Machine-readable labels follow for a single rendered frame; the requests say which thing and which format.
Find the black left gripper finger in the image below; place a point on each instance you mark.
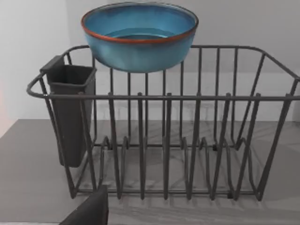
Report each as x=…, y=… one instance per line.
x=93, y=209

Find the dark grey cutlery holder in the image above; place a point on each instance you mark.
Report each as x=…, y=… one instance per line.
x=70, y=112

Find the blue bowl with red rim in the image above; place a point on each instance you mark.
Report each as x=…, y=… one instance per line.
x=140, y=44

